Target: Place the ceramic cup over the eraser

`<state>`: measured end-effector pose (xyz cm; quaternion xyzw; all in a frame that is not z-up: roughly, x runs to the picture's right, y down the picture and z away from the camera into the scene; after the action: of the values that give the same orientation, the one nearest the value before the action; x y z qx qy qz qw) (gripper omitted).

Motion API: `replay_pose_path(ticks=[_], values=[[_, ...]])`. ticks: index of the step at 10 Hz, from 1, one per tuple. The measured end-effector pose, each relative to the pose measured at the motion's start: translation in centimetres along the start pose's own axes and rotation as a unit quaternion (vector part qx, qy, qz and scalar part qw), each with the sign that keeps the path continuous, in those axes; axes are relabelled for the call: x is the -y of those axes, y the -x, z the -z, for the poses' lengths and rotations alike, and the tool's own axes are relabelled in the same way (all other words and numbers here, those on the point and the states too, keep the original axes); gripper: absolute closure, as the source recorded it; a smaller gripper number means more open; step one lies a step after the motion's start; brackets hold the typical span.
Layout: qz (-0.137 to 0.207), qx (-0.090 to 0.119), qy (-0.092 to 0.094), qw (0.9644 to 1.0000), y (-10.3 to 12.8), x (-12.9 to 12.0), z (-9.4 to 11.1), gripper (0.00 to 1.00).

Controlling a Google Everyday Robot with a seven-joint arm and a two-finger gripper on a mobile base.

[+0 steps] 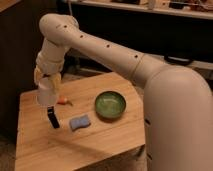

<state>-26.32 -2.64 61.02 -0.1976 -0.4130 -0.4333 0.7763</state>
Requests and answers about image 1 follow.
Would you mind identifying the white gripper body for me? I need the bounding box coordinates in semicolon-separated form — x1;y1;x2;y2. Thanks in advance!
36;73;61;107

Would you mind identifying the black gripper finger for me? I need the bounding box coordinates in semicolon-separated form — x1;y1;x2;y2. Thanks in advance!
47;107;60;128

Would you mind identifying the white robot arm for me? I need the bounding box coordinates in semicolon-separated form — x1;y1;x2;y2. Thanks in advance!
34;13;213;171

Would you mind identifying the blue sponge eraser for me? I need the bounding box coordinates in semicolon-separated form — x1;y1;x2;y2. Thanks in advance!
69;115;91;131

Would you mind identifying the green ceramic bowl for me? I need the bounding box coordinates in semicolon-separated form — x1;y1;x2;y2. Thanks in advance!
94;91;126;119

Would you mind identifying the orange toy carrot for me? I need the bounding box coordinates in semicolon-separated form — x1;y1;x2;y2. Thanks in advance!
57;97;73;106

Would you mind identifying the wooden table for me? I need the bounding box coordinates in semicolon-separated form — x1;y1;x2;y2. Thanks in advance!
15;73;145;171

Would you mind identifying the dark shelf unit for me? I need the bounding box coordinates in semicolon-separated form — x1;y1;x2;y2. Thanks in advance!
56;0;213;70

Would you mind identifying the black handle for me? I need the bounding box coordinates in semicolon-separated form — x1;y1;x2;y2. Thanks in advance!
164;56;193;66

